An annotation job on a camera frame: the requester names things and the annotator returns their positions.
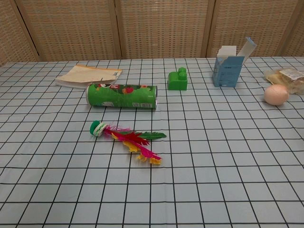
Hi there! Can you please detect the colourful feather shuttlecock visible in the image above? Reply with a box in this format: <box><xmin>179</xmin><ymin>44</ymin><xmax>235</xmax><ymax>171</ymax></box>
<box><xmin>89</xmin><ymin>120</ymin><xmax>167</xmax><ymax>166</ymax></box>

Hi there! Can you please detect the woven bamboo folding screen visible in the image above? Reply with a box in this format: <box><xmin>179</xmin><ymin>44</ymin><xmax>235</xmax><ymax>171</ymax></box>
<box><xmin>0</xmin><ymin>0</ymin><xmax>304</xmax><ymax>67</ymax></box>

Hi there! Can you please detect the open blue carton box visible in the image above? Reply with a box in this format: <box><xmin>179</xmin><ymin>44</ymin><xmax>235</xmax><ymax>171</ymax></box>
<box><xmin>212</xmin><ymin>37</ymin><xmax>257</xmax><ymax>88</ymax></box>

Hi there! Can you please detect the green chips can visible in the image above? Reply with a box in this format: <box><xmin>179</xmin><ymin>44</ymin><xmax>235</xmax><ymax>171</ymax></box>
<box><xmin>85</xmin><ymin>83</ymin><xmax>158</xmax><ymax>111</ymax></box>

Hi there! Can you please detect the packaged bread snack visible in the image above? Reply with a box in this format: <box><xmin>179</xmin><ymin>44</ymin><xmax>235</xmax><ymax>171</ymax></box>
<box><xmin>264</xmin><ymin>67</ymin><xmax>304</xmax><ymax>94</ymax></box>

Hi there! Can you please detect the beige paper notepad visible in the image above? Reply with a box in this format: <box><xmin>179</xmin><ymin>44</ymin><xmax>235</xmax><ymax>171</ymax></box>
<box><xmin>55</xmin><ymin>65</ymin><xmax>123</xmax><ymax>89</ymax></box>

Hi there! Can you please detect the blue checkered tablecloth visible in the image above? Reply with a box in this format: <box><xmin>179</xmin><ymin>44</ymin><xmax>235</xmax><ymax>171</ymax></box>
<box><xmin>0</xmin><ymin>57</ymin><xmax>304</xmax><ymax>228</ymax></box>

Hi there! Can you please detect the peach-coloured round ball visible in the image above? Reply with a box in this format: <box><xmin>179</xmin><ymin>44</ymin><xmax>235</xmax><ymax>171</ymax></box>
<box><xmin>264</xmin><ymin>84</ymin><xmax>290</xmax><ymax>106</ymax></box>

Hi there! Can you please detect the green toy building block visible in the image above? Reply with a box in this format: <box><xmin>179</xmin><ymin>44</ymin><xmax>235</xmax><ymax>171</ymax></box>
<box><xmin>168</xmin><ymin>67</ymin><xmax>188</xmax><ymax>91</ymax></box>

